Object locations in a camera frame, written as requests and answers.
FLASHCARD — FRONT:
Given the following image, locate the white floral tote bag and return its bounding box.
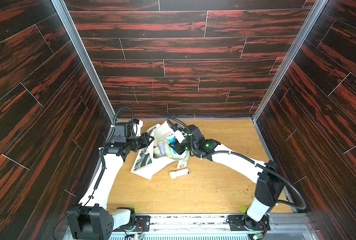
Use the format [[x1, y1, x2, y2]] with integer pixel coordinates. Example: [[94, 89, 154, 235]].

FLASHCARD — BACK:
[[131, 122, 190, 180]]

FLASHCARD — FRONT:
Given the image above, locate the lilac flashlight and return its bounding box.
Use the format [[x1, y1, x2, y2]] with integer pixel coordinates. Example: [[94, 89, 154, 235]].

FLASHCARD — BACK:
[[158, 142, 166, 156], [169, 168, 190, 179]]

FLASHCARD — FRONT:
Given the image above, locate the blue flashlight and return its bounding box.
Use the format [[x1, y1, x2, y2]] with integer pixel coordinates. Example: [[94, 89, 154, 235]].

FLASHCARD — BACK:
[[166, 133, 176, 143]]

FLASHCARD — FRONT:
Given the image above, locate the pale green flashlight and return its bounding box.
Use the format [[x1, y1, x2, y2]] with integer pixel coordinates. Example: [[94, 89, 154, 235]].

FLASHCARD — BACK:
[[180, 152, 190, 168], [164, 143, 173, 159], [153, 147, 163, 159]]

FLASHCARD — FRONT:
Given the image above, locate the pale green flashlight top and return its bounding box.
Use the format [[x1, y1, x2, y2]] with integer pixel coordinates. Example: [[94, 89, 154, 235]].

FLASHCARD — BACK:
[[153, 147, 163, 159]]

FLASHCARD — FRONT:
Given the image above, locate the pale green flashlight bottom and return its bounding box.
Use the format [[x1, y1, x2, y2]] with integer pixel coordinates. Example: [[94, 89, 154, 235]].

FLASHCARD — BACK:
[[164, 143, 173, 159]]

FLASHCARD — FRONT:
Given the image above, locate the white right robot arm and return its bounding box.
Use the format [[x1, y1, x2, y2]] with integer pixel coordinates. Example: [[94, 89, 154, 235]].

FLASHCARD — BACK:
[[170, 124, 284, 232]]

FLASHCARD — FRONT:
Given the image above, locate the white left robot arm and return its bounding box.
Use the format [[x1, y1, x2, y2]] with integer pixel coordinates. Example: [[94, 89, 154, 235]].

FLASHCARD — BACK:
[[66, 133, 154, 240]]

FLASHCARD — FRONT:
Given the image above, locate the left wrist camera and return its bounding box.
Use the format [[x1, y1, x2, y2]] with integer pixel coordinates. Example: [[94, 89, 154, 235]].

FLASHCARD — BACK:
[[113, 119, 143, 142]]

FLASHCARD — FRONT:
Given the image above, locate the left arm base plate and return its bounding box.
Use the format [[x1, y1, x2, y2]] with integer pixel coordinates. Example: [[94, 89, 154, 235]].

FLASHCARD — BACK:
[[113, 215, 151, 233]]

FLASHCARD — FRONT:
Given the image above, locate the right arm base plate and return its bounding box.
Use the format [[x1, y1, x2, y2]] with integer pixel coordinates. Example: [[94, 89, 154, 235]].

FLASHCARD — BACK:
[[226, 214, 270, 232]]

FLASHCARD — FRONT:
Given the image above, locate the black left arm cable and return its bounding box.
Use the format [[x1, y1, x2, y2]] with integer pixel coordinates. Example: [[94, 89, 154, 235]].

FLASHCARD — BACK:
[[52, 106, 135, 240]]

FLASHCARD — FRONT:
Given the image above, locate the black corrugated right cable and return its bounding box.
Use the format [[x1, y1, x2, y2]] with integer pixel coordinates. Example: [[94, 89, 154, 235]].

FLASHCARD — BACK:
[[165, 116, 307, 211]]

